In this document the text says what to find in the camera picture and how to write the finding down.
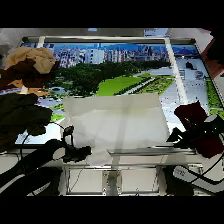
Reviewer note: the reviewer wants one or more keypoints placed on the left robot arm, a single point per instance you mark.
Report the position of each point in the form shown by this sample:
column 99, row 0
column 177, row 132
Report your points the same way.
column 33, row 160

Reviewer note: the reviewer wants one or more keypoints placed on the white T-shirt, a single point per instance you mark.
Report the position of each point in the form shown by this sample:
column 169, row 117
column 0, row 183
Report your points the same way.
column 116, row 126

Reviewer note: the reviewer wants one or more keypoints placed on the brown garment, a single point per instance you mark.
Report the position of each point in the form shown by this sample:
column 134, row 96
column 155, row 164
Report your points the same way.
column 23, row 76

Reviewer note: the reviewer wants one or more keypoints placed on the dark green garment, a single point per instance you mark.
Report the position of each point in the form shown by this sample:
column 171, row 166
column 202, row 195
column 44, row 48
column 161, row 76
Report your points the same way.
column 20, row 116

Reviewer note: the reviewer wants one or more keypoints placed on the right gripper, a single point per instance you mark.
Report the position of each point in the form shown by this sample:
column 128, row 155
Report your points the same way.
column 180, row 138

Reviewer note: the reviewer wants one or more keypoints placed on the dark red garment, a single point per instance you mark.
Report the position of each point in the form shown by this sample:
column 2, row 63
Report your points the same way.
column 191, row 113

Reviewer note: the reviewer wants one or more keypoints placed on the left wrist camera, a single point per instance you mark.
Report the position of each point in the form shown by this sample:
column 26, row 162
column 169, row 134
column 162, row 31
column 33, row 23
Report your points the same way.
column 68, row 131

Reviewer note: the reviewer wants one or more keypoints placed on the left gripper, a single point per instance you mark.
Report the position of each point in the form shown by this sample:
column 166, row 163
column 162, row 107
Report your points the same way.
column 77, row 154

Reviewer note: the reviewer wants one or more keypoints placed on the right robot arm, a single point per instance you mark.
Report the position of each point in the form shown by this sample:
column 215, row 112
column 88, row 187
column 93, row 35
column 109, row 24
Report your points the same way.
column 186, row 175

